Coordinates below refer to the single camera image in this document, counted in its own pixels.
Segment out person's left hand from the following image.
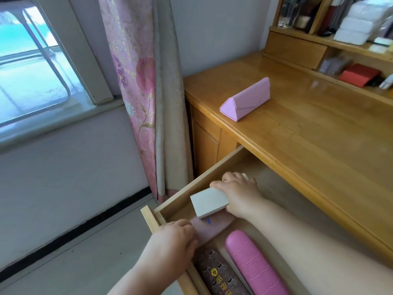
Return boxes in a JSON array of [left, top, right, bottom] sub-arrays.
[[143, 219, 199, 272]]

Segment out person's right hand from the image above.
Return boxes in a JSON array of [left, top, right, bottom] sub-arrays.
[[210, 172, 265, 220]]

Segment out grey cardboard box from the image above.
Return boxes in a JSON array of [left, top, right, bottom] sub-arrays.
[[190, 173, 250, 219]]

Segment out person's right forearm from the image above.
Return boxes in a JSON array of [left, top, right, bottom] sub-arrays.
[[243, 198, 393, 295]]

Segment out person's left forearm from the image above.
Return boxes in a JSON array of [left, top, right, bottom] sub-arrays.
[[107, 258, 178, 295]]

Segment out pink felt pouch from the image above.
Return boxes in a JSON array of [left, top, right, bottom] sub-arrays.
[[189, 212, 237, 247]]

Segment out wooden desk drawer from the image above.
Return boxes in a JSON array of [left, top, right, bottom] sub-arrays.
[[141, 145, 393, 295]]

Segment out brown patterned glasses case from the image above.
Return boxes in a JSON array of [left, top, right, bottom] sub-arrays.
[[193, 248, 243, 295]]

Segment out pink textured glasses case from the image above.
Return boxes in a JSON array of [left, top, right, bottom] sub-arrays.
[[225, 230, 292, 295]]

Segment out pink triangular glasses case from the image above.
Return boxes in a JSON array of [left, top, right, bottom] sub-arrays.
[[219, 77, 271, 122]]

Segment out wooden desk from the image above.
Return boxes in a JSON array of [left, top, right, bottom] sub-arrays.
[[183, 51, 393, 261]]

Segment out pink floral curtain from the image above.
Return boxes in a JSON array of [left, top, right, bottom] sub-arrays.
[[97, 0, 194, 204]]

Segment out small wooden shelf drawer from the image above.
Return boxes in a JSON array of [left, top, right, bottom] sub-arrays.
[[265, 31, 328, 70]]

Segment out clear plastic holder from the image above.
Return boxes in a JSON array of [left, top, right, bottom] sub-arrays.
[[319, 57, 351, 76]]

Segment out red box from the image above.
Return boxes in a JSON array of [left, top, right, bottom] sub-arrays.
[[339, 64, 382, 88]]

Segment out clear glass cup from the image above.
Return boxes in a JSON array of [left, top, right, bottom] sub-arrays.
[[278, 0, 300, 29]]

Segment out metal rack outside window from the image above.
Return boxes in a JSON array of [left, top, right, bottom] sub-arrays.
[[0, 0, 72, 121]]

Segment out wooden desk shelf unit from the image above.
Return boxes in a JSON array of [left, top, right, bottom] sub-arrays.
[[262, 0, 393, 106]]

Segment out dark red books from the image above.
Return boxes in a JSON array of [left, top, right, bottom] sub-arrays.
[[319, 0, 353, 36]]

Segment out white window frame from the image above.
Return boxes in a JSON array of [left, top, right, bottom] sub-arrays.
[[0, 0, 123, 145]]

